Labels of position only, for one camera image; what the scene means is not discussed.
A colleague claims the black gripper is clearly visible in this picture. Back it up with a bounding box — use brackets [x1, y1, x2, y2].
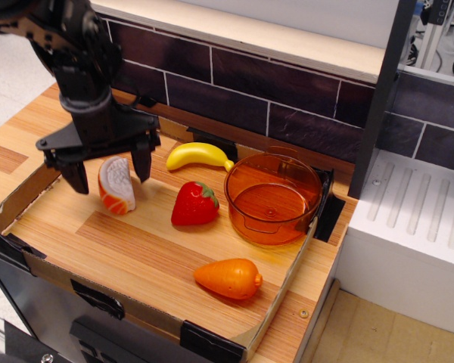
[36, 95, 160, 194]

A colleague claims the orange white toy sushi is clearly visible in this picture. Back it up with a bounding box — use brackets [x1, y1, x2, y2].
[98, 156, 135, 215]

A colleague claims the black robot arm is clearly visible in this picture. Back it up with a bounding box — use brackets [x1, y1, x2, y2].
[0, 1, 160, 194]

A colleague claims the cardboard fence with black tape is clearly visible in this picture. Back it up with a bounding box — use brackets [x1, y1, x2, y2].
[0, 101, 346, 361]

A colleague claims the transparent orange plastic pot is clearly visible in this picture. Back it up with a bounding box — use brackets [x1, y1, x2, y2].
[224, 147, 322, 246]

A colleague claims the yellow toy banana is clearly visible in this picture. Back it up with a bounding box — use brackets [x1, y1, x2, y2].
[166, 142, 235, 172]

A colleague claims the red toy strawberry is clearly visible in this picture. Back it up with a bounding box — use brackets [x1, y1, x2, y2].
[171, 181, 219, 226]

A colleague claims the dark tiled backsplash panel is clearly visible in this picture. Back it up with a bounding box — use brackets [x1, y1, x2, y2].
[102, 15, 454, 169]

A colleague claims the orange toy carrot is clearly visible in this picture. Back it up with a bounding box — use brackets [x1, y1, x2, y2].
[194, 259, 263, 300]

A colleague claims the light wooden shelf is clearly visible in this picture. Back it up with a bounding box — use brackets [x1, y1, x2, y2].
[92, 1, 385, 83]

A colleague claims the white toy sink drainboard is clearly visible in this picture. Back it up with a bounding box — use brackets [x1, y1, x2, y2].
[335, 151, 454, 333]

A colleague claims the dark grey vertical post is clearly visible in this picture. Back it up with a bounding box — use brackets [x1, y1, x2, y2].
[348, 1, 416, 199]

